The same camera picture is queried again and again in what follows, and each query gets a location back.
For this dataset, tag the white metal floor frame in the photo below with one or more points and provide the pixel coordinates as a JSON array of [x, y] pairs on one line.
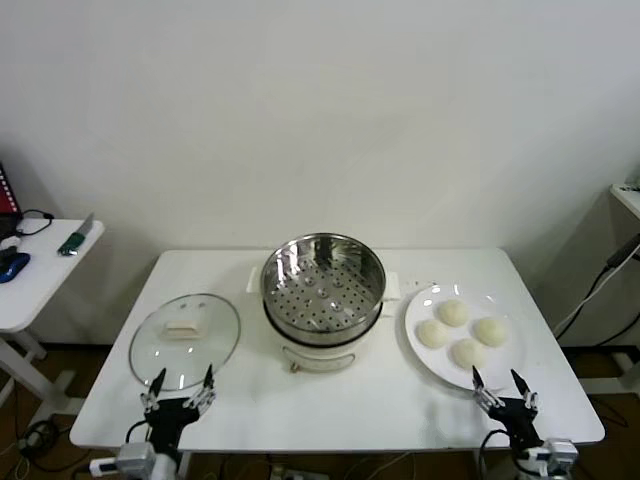
[[612, 385]]

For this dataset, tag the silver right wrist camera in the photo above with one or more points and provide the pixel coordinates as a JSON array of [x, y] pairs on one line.
[[555, 452]]

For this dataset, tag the white side table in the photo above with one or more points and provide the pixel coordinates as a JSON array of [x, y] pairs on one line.
[[45, 280]]

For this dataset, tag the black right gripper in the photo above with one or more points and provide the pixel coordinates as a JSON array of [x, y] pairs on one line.
[[517, 422]]

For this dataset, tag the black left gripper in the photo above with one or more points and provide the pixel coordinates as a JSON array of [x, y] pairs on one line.
[[167, 417]]

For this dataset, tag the large white plate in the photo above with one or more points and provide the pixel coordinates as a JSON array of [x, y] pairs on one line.
[[500, 365]]

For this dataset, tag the small white device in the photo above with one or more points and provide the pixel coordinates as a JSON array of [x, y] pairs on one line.
[[9, 242]]

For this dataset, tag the laptop with red screen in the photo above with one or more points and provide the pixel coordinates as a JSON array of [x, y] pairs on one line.
[[7, 195]]

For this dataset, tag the blue computer mouse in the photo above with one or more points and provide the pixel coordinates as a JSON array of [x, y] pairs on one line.
[[12, 266]]

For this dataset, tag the round glass pot lid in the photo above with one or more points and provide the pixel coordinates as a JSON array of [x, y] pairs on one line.
[[185, 350]]

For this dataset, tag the white floor power strip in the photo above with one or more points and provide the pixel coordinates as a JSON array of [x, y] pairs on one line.
[[295, 472]]

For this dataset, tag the white steamed baozi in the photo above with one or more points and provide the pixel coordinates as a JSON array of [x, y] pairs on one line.
[[433, 333], [491, 331], [469, 353], [453, 313]]

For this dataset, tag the white floor plug socket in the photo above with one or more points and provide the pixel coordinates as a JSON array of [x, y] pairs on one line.
[[31, 440]]

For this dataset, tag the stainless steel steamer basket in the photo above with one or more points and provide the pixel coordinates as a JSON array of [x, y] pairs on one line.
[[320, 295]]

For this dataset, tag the black power adapter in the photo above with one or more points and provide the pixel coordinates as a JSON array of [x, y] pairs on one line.
[[622, 251]]

